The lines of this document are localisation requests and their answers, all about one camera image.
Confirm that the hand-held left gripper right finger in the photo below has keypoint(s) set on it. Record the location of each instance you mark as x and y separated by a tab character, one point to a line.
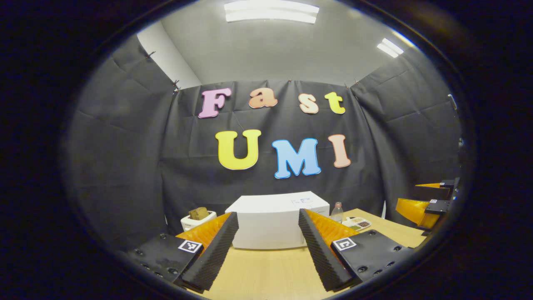
322	254

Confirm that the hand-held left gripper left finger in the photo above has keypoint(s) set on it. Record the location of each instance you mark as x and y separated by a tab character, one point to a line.
212	254

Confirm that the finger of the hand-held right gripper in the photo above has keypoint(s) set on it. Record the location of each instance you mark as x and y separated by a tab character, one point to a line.
416	210
449	186

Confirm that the white microwave oven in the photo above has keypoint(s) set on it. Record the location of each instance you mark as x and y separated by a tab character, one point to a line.
270	221

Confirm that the white toaster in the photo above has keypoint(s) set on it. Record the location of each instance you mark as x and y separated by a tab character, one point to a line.
193	224

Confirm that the brown bread slice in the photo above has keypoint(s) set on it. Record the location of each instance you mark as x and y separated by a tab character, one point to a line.
199	213

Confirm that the clear bottle with red label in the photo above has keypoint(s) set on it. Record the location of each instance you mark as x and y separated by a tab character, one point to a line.
337	213

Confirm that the white divided dish of beans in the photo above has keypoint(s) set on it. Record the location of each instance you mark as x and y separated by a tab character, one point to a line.
357	223

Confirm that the black backdrop cloth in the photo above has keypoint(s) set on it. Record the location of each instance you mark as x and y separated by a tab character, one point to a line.
125	146

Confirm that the small ceiling light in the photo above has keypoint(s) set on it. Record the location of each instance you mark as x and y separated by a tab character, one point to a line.
390	47

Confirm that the long ceiling light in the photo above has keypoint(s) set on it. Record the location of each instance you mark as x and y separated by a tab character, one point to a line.
271	11

